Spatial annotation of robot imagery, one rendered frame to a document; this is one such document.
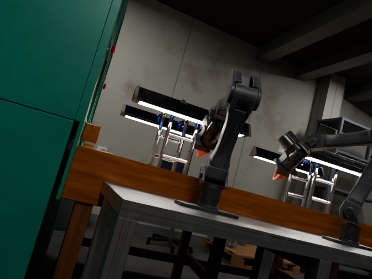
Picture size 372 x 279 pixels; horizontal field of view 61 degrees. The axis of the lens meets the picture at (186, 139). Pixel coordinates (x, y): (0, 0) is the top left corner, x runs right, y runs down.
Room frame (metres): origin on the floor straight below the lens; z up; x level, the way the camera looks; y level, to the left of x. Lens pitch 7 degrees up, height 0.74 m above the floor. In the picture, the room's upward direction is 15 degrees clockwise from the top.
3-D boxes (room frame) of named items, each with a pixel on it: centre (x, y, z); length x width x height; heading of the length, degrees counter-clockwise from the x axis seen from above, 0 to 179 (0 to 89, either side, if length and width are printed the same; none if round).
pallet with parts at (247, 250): (4.00, -1.14, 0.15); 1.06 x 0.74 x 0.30; 115
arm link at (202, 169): (1.00, -0.11, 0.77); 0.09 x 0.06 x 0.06; 95
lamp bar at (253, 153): (2.33, -0.79, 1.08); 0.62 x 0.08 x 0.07; 106
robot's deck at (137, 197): (1.32, -0.32, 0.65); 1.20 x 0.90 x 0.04; 109
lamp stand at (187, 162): (1.60, 0.01, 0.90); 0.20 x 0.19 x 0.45; 106
